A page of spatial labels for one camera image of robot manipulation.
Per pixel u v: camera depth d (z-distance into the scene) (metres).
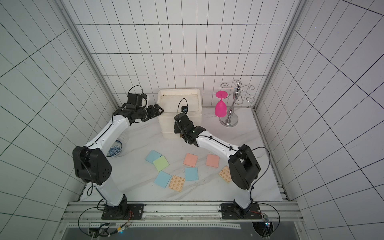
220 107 0.95
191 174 0.86
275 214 0.69
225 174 0.85
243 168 0.46
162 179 0.84
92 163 0.46
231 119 1.11
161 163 0.90
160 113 0.80
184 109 0.74
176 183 0.82
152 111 0.77
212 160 0.90
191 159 0.91
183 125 0.64
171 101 0.92
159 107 0.82
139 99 0.70
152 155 0.93
